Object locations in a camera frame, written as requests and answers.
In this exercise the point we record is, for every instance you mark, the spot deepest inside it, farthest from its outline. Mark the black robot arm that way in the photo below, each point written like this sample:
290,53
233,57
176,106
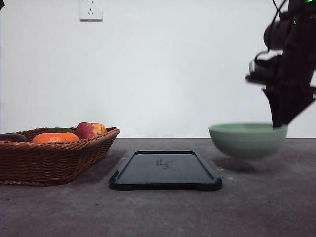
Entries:
295,28

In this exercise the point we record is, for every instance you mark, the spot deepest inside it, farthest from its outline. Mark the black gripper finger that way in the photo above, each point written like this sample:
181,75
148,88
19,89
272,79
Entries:
276,101
294,101

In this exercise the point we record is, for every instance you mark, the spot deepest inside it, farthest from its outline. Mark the dark green rectangular tray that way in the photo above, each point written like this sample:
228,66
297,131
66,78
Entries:
164,170

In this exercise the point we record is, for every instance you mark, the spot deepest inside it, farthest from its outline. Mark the dark purple fruit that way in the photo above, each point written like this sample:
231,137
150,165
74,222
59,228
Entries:
12,137

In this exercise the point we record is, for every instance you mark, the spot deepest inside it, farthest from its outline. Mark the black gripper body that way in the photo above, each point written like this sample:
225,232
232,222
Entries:
284,69

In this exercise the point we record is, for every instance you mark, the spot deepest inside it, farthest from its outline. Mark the orange tangerine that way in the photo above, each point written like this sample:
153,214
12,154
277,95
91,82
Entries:
55,138

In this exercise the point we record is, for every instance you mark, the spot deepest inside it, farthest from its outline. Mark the brown wicker basket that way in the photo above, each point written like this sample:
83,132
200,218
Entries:
53,156

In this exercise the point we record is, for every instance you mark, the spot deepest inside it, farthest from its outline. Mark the white wall socket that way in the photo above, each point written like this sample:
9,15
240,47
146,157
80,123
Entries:
90,10

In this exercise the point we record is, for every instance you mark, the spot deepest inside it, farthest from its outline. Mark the red yellow apple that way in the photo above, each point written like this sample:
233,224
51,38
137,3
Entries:
87,130

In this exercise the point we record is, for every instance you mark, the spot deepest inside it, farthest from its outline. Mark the light green ceramic bowl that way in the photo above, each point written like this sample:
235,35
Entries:
247,140

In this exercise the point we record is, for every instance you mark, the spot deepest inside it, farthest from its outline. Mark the dark green avocado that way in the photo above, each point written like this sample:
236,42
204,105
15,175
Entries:
59,130

